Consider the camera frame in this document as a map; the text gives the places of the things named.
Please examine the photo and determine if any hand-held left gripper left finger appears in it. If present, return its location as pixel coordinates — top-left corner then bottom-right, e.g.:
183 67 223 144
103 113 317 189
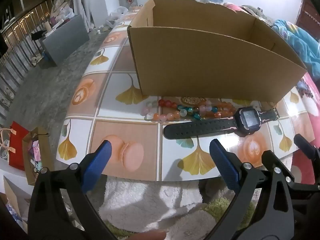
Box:
27 139 118 240

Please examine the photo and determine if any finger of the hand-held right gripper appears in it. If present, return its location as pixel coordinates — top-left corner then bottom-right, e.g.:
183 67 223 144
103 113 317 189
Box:
261 150 320 200
294 134 320 160

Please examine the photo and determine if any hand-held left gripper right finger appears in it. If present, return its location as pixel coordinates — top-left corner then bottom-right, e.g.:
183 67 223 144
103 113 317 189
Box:
209 139 295 240

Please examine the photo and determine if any black smartwatch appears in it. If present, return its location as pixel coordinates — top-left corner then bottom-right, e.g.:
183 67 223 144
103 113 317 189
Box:
163 107 280 140

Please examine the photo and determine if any dark orange bead bracelet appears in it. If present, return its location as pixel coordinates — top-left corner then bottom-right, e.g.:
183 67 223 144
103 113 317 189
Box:
211 101 237 118

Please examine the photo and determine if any multicolour bead bracelet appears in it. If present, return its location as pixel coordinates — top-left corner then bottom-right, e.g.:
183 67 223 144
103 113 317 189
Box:
157 99 220 120

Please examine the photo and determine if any brown cardboard box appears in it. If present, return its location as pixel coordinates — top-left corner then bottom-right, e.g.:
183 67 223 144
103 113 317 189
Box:
127 0 307 103

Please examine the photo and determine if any green fluffy cloth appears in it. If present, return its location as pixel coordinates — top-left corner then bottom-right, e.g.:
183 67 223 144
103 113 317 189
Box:
107 196 257 240

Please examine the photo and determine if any white fluffy blanket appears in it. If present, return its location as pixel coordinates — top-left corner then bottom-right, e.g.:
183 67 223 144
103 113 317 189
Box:
99 177 235 240

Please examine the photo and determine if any brown paper bag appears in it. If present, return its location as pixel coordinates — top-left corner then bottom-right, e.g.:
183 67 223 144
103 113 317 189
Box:
3 176 29 232
22 127 54 187

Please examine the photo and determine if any red paper bag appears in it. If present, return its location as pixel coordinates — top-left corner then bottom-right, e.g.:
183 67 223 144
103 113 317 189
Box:
9 121 32 172

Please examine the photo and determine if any teal blanket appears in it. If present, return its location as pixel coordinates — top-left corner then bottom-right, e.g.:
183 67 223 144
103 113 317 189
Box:
271 19 320 74

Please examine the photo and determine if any grey storage box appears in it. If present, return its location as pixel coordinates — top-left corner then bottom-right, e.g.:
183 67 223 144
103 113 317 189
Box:
40 14 90 67

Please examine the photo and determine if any brown wooden door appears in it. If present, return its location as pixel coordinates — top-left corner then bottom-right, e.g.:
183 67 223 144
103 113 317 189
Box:
295 0 320 43

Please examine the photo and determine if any grey brown patterned cloth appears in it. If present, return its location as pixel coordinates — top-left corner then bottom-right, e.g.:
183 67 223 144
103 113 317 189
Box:
239 4 274 24

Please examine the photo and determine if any white plastic bag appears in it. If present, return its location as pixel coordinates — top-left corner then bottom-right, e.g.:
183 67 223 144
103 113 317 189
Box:
51 0 75 20
107 6 128 28

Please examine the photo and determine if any white curtain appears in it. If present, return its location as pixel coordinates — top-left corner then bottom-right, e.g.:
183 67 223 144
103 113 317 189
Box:
69 0 105 33

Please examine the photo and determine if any railing with string lights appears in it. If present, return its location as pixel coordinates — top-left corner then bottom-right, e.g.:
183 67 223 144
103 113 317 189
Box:
0 0 57 120

